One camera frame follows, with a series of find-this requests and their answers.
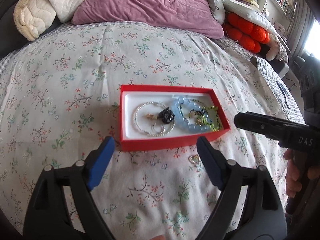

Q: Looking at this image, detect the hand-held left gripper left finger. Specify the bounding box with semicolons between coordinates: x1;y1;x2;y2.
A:
24;136;118;240

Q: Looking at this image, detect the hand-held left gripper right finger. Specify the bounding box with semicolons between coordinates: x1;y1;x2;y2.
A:
196;136;288;240

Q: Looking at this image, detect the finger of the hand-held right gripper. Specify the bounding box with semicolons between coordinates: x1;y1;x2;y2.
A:
234;111;288;140

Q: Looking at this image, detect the green and black bead bracelet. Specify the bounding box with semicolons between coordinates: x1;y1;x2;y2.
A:
195;106;224;132

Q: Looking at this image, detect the light blue bead bracelet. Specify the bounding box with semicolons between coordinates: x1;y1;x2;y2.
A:
171;96;213;132

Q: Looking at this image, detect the red cardboard box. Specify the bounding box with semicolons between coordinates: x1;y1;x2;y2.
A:
119;84;231;152

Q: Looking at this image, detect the silver bead bracelet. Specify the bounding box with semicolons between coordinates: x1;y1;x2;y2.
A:
134;101;175;137

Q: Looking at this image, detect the dark thin bead bracelet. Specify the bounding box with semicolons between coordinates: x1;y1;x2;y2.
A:
187;99;210;117

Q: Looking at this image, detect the black hair claw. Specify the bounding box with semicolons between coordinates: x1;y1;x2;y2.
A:
159;107;175;124

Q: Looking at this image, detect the person's right hand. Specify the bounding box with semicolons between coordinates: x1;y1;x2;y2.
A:
284;147;320;198

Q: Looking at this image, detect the grey patterned cushion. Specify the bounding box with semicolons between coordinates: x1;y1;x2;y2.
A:
250;56;302;122

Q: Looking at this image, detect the floral bedsheet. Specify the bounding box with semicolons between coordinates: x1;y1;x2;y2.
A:
0;21;308;240

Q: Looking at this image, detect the white fluffy cushion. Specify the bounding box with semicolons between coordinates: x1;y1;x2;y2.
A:
265;40;279;61

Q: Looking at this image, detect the orange knotted cushion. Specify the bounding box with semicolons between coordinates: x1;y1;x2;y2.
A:
225;12;270;53

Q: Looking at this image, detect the white quilted pillow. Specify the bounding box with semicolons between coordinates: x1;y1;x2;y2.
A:
222;0;279;36

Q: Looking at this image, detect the stack of books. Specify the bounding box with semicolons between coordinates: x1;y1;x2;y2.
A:
239;0;261;8

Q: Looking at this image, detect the white printed pillow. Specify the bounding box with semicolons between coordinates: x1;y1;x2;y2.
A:
203;0;226;24

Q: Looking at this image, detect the purple pillow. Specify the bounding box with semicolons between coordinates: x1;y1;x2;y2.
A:
71;0;225;39

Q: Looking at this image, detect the black pillow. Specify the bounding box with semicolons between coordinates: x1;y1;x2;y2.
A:
0;0;60;58

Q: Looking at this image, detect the cream fleece blanket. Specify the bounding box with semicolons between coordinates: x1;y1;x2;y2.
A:
14;0;140;42

